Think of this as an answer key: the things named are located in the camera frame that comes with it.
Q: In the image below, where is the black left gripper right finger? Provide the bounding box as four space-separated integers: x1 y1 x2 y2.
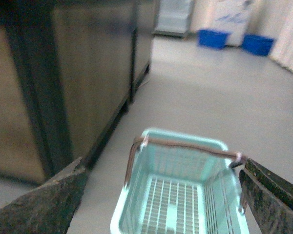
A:
239 158 293 234

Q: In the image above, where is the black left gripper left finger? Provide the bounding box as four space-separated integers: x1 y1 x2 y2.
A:
0 158 86 234

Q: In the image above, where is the light teal plastic basket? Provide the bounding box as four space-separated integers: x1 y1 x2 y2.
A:
110 128 249 234

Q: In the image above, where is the dark wooden display stand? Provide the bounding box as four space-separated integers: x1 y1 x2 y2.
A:
0 0 155 184

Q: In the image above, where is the blue plastic crate right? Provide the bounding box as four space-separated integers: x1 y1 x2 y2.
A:
242 34 274 57

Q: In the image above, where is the blue plastic crate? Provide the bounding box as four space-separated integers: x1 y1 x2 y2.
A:
197 29 230 50
242 34 274 57

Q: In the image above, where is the blue plastic crate left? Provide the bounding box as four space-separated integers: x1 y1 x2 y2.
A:
197 29 230 50

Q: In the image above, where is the white chest freezer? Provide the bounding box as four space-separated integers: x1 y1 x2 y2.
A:
210 0 254 47

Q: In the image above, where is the glass door fridge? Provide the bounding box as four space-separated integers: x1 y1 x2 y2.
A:
152 0 194 38

